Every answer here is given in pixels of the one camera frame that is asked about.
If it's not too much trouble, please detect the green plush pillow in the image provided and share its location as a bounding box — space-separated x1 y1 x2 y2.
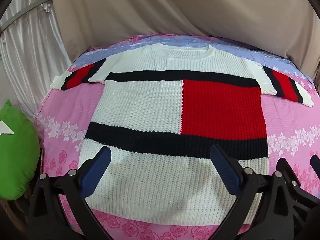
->
0 99 42 201

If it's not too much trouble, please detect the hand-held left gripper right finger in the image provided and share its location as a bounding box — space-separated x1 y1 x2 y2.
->
210 144 304 240

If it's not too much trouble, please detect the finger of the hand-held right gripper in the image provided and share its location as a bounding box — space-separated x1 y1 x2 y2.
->
309 155 320 175
276 157 320 207

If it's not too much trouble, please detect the white red black knit sweater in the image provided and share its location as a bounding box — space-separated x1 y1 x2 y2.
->
49 43 315 227

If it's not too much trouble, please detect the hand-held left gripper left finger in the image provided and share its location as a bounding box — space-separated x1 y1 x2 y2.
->
27 145 112 240

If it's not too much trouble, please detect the white satin curtain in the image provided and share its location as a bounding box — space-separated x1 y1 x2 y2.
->
0 0 73 120

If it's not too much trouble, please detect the wooden bed frame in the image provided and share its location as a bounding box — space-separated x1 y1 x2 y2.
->
5 195 33 235

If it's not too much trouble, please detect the pink floral bedsheet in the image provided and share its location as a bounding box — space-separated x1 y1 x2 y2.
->
32 33 320 240

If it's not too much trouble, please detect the beige cloth drape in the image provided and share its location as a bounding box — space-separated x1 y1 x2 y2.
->
50 0 320 80

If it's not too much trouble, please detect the metal curtain rod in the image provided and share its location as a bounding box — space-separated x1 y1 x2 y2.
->
0 0 52 34

